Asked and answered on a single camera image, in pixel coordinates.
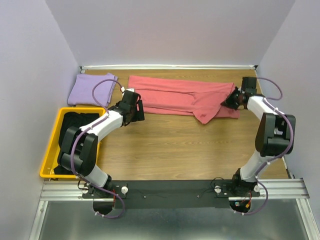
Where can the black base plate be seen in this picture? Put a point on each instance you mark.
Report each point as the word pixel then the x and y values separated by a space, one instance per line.
pixel 172 194

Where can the black t shirt in bin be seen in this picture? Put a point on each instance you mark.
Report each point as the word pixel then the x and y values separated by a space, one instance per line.
pixel 72 119

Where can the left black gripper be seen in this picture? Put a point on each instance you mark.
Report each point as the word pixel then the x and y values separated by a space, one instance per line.
pixel 139 114

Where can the yellow plastic bin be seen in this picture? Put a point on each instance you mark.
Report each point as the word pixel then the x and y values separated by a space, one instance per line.
pixel 52 151

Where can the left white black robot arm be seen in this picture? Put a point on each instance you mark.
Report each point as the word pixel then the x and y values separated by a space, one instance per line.
pixel 79 148

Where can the folded purple t shirt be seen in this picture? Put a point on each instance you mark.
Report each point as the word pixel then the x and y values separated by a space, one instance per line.
pixel 81 93

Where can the red t shirt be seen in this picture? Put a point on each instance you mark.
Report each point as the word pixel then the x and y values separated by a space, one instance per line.
pixel 184 97

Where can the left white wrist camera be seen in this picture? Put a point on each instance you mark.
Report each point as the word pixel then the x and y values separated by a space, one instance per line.
pixel 123 89

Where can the aluminium front rail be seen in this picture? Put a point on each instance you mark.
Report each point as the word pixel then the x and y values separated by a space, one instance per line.
pixel 277 189

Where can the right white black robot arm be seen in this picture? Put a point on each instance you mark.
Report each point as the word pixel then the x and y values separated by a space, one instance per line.
pixel 274 138

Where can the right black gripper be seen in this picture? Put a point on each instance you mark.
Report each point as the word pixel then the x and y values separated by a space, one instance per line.
pixel 227 101

